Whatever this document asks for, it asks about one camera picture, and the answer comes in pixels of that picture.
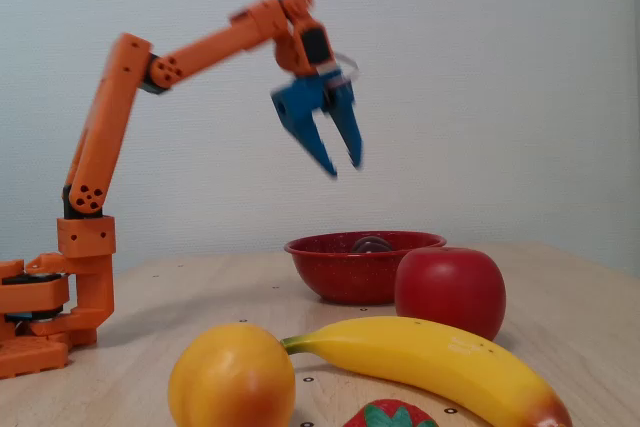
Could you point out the red speckled enamel bowl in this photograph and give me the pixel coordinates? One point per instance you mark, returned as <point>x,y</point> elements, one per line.
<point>350,274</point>

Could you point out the yellow orange round fruit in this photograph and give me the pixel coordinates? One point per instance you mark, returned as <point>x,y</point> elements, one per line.
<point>230,377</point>

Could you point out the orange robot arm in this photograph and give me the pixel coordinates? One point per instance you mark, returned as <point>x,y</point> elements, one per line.
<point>107,117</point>

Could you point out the dark purple plum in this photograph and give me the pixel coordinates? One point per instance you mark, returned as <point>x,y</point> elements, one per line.
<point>371,245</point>

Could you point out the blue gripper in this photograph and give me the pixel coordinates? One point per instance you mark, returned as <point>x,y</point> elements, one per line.
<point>306,103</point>

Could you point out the red strawberry with green leaves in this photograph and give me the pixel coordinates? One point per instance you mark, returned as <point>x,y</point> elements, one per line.
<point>390,414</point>

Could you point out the red apple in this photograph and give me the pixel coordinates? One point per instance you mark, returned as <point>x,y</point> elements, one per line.
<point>450,292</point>

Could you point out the yellow banana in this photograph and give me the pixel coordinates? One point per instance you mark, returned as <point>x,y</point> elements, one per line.
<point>430,354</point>

